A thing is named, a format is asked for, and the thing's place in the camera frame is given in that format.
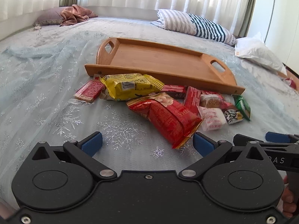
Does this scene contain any white pink pastry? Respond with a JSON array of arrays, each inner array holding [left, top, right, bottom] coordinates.
[[198, 106, 226, 131]]

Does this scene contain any large red nut snack bag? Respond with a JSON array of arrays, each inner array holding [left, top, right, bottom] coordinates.
[[127, 93, 202, 149]]

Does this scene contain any black white peanut snack packet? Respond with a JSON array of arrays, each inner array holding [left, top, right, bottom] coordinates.
[[224, 109, 244, 125]]

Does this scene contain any green wasabi peas packet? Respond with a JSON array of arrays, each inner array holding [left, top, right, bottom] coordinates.
[[232, 95, 251, 121]]

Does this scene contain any long red chocolate bar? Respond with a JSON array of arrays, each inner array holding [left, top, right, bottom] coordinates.
[[184, 86, 201, 116]]

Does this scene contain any clear red cake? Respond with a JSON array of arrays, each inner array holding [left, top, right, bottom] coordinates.
[[200, 91, 235, 109]]

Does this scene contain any red wafer bar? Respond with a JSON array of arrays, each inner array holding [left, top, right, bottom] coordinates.
[[74, 74, 105, 103]]

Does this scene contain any red KitKat bar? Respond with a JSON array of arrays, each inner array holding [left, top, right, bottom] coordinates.
[[161, 84, 187, 99]]

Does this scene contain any yellow snack bag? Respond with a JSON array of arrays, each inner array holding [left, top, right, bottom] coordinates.
[[100, 73, 164, 101]]

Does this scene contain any person's right hand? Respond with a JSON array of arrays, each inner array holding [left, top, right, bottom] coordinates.
[[281, 176, 297, 218]]

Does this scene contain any beige wrapped snack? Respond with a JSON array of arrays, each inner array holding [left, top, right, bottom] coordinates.
[[99, 89, 114, 101]]

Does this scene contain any small red item by pillow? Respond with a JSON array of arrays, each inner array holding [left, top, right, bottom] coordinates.
[[282, 78, 296, 90]]

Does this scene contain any wooden serving tray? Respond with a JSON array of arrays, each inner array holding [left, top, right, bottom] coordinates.
[[85, 38, 245, 95]]

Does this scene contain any white pillow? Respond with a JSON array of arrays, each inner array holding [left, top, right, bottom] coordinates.
[[235, 32, 287, 76]]

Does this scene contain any grey bed sheet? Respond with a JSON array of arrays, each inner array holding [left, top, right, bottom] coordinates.
[[1, 18, 298, 101]]

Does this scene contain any striped pillow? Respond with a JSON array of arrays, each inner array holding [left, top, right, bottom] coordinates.
[[151, 9, 236, 46]]

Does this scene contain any pink crumpled blanket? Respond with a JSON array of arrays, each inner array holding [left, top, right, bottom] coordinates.
[[60, 5, 98, 26]]

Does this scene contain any purple pillow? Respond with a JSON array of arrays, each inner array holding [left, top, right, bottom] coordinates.
[[33, 7, 66, 26]]

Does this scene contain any right green drape curtain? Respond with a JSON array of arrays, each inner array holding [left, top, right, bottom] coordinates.
[[238, 0, 256, 38]]

